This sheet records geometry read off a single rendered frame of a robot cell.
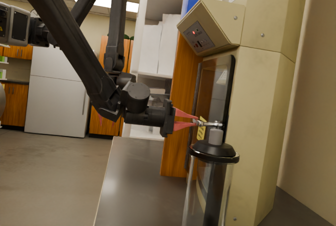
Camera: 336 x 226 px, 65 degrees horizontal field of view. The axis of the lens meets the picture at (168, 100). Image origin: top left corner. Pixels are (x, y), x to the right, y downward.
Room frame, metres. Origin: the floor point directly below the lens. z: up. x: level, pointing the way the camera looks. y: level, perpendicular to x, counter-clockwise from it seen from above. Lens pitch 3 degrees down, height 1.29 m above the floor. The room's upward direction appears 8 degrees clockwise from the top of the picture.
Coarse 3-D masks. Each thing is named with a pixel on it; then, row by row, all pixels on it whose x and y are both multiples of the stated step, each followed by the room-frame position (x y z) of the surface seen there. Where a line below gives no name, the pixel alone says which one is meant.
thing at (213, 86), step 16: (208, 64) 0.86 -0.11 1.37; (224, 64) 0.71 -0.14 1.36; (208, 80) 0.84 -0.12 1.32; (224, 80) 0.70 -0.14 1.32; (208, 96) 0.81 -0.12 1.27; (224, 96) 0.68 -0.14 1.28; (208, 112) 0.79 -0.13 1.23; (224, 112) 0.67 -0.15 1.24; (192, 128) 0.95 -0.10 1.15; (208, 128) 0.77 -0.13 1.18
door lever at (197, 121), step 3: (192, 120) 0.76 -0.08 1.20; (195, 120) 0.73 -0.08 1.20; (198, 120) 0.71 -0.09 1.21; (201, 120) 0.71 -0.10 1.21; (195, 123) 0.73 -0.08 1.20; (198, 123) 0.70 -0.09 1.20; (201, 123) 0.70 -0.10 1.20; (204, 123) 0.70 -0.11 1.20; (207, 123) 0.71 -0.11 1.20; (210, 123) 0.71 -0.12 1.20; (213, 123) 0.71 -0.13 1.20; (216, 123) 0.70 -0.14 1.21; (201, 126) 0.70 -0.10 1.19; (210, 126) 0.71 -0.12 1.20; (213, 126) 0.71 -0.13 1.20; (216, 126) 0.70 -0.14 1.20
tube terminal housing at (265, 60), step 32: (224, 0) 0.83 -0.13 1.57; (256, 0) 0.67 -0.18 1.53; (288, 0) 0.68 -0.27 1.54; (256, 32) 0.67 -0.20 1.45; (288, 32) 0.72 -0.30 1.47; (256, 64) 0.67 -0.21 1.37; (288, 64) 0.77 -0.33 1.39; (256, 96) 0.68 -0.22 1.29; (288, 96) 0.82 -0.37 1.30; (256, 128) 0.68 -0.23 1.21; (256, 160) 0.68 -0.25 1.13; (256, 192) 0.68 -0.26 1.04; (256, 224) 0.71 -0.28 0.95
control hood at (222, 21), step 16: (208, 0) 0.65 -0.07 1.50; (192, 16) 0.76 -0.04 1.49; (208, 16) 0.67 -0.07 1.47; (224, 16) 0.66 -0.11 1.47; (240, 16) 0.66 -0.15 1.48; (208, 32) 0.73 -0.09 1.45; (224, 32) 0.66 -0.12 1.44; (240, 32) 0.66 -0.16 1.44; (192, 48) 0.96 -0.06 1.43; (208, 48) 0.82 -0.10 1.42; (224, 48) 0.74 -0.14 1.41
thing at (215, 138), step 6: (210, 132) 0.56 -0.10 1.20; (216, 132) 0.55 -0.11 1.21; (222, 132) 0.55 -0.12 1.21; (210, 138) 0.55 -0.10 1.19; (216, 138) 0.55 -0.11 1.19; (198, 144) 0.55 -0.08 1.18; (204, 144) 0.54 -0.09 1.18; (210, 144) 0.54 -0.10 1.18; (216, 144) 0.55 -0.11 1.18; (222, 144) 0.56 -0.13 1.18; (228, 144) 0.57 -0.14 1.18; (198, 150) 0.53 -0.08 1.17; (204, 150) 0.53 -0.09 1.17; (210, 150) 0.52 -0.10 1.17; (216, 150) 0.52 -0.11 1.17; (222, 150) 0.52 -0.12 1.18; (228, 150) 0.53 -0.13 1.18
